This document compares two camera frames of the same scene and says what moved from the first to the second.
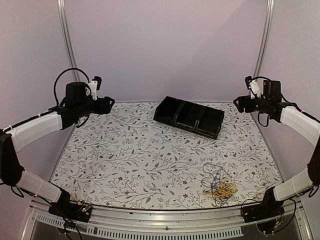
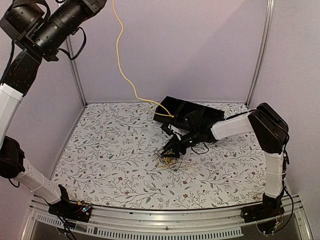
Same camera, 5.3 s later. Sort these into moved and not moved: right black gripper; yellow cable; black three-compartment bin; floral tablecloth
Moved: right black gripper; yellow cable
Not moved: floral tablecloth; black three-compartment bin
